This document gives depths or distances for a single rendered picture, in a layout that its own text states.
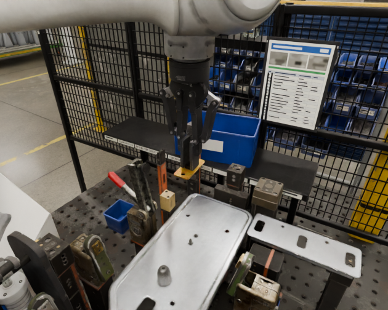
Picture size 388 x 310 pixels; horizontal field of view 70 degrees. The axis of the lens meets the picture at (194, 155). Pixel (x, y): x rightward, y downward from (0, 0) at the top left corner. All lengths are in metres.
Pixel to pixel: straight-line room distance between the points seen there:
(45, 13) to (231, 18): 0.20
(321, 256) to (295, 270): 0.35
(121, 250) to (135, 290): 0.49
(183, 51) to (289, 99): 0.64
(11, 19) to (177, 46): 0.23
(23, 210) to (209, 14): 0.90
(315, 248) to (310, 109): 0.48
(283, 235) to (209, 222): 0.21
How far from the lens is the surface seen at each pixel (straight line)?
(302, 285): 1.14
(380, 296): 1.23
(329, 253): 0.85
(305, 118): 1.07
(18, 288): 0.68
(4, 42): 8.28
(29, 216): 1.02
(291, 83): 1.04
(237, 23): 0.29
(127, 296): 0.72
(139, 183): 0.74
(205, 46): 0.49
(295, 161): 1.11
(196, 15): 0.32
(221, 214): 0.87
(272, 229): 0.85
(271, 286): 0.68
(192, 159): 0.59
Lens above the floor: 1.60
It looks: 32 degrees down
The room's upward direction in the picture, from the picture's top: straight up
